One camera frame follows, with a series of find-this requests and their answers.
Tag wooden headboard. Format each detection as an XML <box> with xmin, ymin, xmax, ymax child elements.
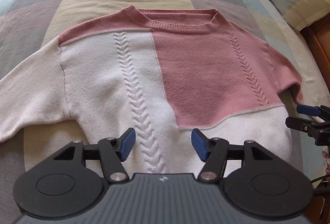
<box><xmin>297</xmin><ymin>0</ymin><xmax>329</xmax><ymax>85</ymax></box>

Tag pink and white knit sweater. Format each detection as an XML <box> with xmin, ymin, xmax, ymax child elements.
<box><xmin>1</xmin><ymin>6</ymin><xmax>303</xmax><ymax>173</ymax></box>

